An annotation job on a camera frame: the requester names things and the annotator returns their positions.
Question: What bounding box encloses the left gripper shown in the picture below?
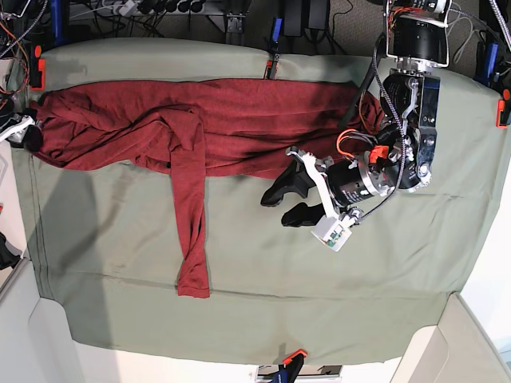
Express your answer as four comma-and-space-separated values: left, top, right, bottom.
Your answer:
260, 148, 399, 227

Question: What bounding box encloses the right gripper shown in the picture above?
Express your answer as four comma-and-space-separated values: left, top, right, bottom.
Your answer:
1, 99, 43, 152

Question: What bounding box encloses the red long-sleeve T-shirt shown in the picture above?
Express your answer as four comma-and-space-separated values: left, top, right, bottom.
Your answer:
28, 77, 386, 299

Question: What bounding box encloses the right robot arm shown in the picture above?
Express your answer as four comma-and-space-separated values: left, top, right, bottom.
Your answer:
1, 1, 49, 152

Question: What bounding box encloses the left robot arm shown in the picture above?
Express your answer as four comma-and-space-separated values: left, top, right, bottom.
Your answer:
260, 1, 452, 232

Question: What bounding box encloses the orange black clamp top left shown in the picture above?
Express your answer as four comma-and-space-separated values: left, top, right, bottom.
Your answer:
28, 44, 46, 91

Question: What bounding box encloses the orange black clamp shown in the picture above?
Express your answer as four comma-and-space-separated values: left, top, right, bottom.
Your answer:
271, 349, 307, 383
28, 44, 46, 91
495, 89, 511, 129
263, 18, 283, 80

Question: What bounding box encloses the black object left edge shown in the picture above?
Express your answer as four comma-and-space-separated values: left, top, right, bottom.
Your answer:
0, 233, 21, 270

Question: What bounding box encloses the green table cloth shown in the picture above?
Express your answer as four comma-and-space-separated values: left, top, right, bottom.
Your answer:
8, 37, 506, 365

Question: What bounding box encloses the orange black clamp top middle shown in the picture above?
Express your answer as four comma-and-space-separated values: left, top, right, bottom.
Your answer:
263, 18, 283, 80

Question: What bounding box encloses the white power strip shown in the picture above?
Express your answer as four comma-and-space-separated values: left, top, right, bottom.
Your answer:
96, 0, 138, 18

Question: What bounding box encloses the orange black clamp bottom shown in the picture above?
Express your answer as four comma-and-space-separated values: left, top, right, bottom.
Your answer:
271, 349, 307, 383

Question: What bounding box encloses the black power adapter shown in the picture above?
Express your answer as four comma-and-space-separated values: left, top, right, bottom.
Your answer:
279, 0, 331, 38

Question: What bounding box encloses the orange black clamp top right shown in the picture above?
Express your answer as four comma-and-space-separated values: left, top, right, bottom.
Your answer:
495, 89, 511, 129

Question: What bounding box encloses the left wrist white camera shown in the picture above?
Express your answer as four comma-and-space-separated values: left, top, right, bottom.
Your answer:
311, 215, 356, 252

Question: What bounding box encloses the metal table leg bracket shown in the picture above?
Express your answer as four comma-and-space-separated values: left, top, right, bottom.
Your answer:
225, 14, 244, 46

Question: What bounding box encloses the white coiled cable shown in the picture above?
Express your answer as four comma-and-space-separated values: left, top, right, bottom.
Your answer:
450, 7, 488, 65

